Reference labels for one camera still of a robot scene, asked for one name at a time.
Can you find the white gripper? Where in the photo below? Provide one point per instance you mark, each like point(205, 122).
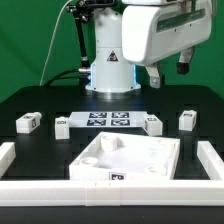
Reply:
point(152, 33)

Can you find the white square tabletop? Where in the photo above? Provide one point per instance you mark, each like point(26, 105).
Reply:
point(113, 156)

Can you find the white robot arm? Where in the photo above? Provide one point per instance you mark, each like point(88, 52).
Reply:
point(111, 75)

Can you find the white marker plate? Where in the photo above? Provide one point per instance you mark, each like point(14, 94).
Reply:
point(115, 119)

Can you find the white U-shaped fence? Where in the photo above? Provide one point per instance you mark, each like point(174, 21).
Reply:
point(111, 193)

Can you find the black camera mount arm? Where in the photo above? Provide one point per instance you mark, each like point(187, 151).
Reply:
point(82, 12)

